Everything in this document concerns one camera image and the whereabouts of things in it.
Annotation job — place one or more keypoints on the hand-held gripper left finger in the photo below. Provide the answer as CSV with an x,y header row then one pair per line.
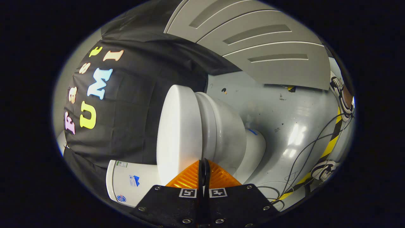
x,y
190,205

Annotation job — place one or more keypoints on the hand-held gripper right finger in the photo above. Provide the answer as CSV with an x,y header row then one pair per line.
x,y
221,205

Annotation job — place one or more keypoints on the white toilet lid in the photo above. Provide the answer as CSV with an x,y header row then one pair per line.
x,y
178,133

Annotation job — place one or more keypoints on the black backdrop cloth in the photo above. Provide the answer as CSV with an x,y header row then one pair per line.
x,y
136,110

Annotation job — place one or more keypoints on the person's black white sneaker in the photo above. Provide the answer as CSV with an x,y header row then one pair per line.
x,y
326,169
341,98

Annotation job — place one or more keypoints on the grey drawer cabinet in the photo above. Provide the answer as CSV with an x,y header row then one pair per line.
x,y
269,60

